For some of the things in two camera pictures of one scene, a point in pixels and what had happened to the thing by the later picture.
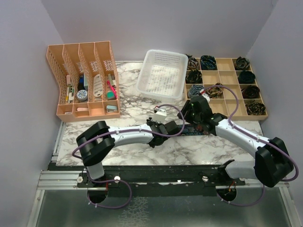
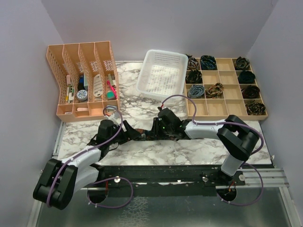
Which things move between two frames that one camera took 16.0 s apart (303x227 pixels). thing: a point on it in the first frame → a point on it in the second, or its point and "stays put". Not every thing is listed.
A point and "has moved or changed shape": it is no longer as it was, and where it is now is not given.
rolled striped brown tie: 192,64 stays put
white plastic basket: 162,75 stays put
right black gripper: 188,106 → 155,130
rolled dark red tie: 251,92 stays put
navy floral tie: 193,130 has moved or changed shape
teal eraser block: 110,95 stays put
